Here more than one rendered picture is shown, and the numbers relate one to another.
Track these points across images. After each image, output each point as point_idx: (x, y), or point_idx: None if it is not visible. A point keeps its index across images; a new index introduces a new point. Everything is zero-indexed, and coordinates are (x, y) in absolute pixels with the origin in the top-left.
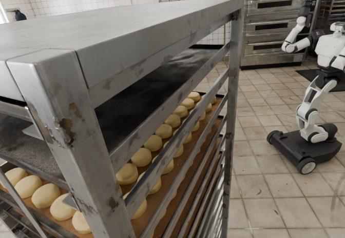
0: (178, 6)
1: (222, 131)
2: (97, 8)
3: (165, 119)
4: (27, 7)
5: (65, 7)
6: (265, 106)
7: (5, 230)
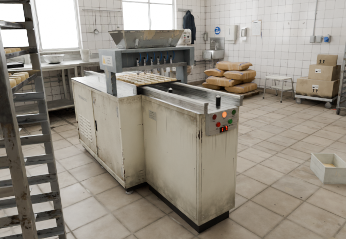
0: None
1: (342, 224)
2: (269, 13)
3: None
4: (201, 11)
5: (236, 11)
6: None
7: (30, 172)
